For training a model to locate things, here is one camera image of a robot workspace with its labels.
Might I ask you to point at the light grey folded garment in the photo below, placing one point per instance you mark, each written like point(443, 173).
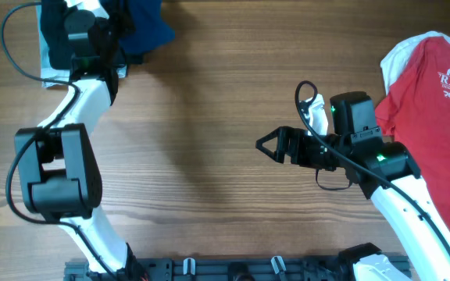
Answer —
point(58, 73)

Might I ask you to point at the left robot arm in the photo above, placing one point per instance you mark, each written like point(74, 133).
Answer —
point(54, 178)

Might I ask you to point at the black folded garment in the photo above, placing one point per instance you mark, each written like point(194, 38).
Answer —
point(57, 39)

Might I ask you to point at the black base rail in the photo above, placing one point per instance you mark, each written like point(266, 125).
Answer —
point(309, 268)

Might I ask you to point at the blue t-shirt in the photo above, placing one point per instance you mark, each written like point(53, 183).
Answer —
point(142, 27)

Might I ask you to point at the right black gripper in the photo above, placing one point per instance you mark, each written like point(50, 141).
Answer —
point(291, 144)

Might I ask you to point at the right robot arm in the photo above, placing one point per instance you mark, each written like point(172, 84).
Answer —
point(386, 173)

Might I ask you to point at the red t-shirt white sleeves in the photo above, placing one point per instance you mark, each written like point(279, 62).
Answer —
point(416, 108)

